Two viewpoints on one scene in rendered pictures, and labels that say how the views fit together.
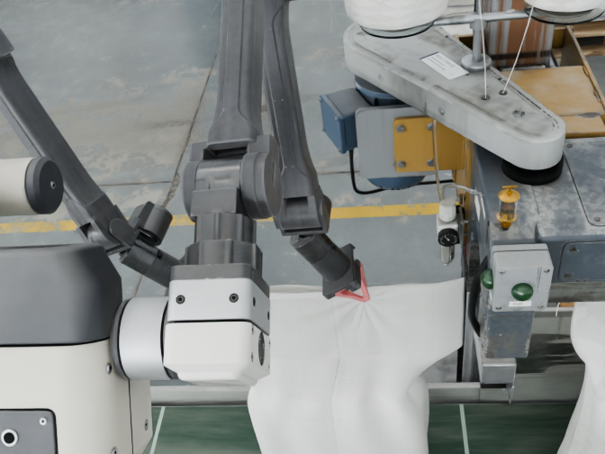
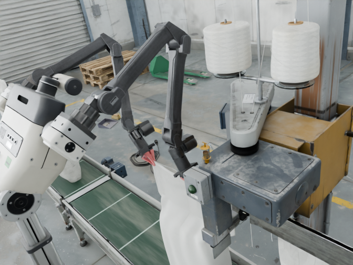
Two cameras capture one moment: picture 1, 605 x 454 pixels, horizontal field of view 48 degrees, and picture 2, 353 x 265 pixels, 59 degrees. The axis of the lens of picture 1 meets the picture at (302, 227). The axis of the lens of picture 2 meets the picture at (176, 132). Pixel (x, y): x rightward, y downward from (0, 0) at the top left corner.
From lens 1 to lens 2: 0.79 m
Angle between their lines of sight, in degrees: 37
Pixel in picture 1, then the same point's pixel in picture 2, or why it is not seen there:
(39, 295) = (34, 106)
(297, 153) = (170, 111)
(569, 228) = (224, 172)
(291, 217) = (164, 135)
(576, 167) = (261, 155)
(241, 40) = (135, 57)
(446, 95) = (231, 107)
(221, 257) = (74, 114)
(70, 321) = (34, 115)
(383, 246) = not seen: hidden behind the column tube
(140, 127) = not seen: hidden behind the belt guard
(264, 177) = (103, 97)
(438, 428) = not seen: outside the picture
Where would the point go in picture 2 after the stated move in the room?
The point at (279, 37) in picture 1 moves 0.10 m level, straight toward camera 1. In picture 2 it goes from (174, 65) to (157, 74)
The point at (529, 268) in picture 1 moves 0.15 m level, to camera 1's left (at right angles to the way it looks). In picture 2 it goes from (193, 178) to (155, 166)
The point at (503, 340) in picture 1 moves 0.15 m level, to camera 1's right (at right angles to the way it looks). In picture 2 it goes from (207, 220) to (248, 236)
